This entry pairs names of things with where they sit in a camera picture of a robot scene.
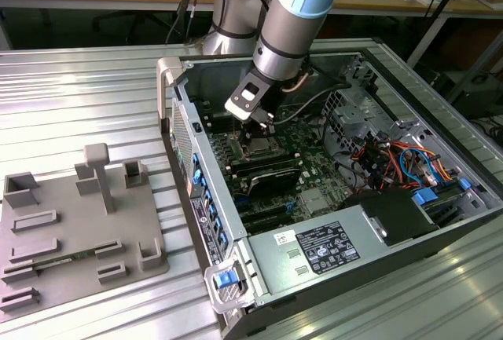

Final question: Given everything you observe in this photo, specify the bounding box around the metal socket cover frame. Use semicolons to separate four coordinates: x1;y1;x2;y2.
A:
234;131;284;160

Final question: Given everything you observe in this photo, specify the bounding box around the silver topped CPU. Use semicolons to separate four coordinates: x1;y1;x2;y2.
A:
252;137;277;152

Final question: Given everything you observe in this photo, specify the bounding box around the CPU socket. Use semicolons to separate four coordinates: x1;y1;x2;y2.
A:
230;130;285;161

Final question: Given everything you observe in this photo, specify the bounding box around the installed RAM stick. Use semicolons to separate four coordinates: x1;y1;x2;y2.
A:
229;152;303;178

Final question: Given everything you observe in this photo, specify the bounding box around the metal drive cage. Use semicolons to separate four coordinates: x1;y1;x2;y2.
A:
320;55;398;160

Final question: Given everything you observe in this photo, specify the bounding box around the green motherboard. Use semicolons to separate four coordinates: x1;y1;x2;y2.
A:
207;108;354;235

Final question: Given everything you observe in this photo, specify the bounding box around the black graphics card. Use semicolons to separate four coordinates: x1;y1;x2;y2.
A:
246;167;303;200

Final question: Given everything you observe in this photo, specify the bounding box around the open grey PC case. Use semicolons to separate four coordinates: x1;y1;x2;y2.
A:
156;49;503;340

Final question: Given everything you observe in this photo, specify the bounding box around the black plastic shroud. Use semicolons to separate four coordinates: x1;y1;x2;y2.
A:
340;189;440;247

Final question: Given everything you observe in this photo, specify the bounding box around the grey power supply unit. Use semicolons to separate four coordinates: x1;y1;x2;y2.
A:
247;204;390;296

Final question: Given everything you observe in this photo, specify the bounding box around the blue case latch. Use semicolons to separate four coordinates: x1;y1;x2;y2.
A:
214;272;237;289

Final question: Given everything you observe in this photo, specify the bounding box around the grey plastic parts rack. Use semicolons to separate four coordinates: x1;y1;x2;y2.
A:
0;142;171;320

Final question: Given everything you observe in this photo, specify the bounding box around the green RAM stick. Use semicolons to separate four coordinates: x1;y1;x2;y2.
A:
33;251;95;269

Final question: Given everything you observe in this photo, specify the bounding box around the camera cable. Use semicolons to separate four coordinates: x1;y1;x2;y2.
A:
273;55;354;126

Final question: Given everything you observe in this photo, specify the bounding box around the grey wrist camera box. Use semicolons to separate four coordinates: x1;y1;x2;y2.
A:
224;71;273;122

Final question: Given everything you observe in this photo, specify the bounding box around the blue wire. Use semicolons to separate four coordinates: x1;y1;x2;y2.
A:
399;146;438;188

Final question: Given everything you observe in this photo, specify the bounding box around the orange wire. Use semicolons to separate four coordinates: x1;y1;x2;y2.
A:
388;141;459;184

